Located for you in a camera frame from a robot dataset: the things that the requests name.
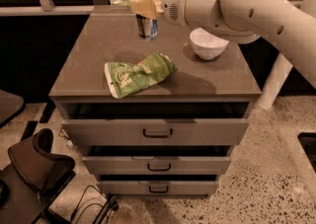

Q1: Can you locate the white table leg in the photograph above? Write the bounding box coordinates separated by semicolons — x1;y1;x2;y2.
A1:
257;53;292;110

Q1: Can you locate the white bowl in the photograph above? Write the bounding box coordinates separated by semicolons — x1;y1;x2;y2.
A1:
190;28;229;60

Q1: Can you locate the green chip bag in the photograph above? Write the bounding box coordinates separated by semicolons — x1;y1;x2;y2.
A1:
104;51;177;99

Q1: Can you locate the dark round table edge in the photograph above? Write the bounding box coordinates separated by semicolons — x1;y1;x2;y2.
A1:
0;90;25;127

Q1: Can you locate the grey drawer cabinet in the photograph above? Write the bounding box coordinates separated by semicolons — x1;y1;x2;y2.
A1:
50;6;261;197

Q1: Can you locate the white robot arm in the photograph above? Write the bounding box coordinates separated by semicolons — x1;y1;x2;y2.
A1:
130;0;316;87

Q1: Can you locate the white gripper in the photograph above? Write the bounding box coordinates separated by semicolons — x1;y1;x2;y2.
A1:
129;0;187;27

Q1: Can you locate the black office chair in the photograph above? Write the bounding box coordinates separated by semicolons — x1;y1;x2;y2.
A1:
0;128;75;224

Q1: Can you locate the middle drawer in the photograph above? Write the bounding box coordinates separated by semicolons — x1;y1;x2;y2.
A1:
83;156;230;175

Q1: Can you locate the bottom drawer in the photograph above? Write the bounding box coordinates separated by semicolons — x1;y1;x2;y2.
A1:
97;181;219;196

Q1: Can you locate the top drawer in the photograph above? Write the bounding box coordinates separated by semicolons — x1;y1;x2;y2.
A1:
62;118;249;146

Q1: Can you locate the drawer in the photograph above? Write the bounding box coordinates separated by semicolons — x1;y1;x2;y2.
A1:
97;181;219;196
62;118;249;146
83;156;230;175

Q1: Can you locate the redbull can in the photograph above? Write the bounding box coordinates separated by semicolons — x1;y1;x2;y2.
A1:
136;15;158;40

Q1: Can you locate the black cable on floor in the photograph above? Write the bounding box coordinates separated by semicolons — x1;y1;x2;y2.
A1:
69;185;119;224

